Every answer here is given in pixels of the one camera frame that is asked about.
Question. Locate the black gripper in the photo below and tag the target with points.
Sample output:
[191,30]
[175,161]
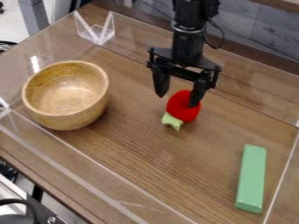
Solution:
[201,72]

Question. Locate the red plush fruit green stem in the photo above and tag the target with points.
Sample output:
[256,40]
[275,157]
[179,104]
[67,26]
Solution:
[179,112]

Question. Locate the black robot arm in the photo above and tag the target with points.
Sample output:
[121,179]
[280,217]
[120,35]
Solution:
[183,60]

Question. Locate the wooden bowl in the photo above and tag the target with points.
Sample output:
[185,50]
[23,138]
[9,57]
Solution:
[65,96]

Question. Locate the green rectangular block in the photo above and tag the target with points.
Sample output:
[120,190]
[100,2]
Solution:
[251,179]

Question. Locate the black device bottom left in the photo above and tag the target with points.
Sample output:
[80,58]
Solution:
[21,211]

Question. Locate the clear acrylic tray enclosure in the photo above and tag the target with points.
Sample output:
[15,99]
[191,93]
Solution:
[127,170]

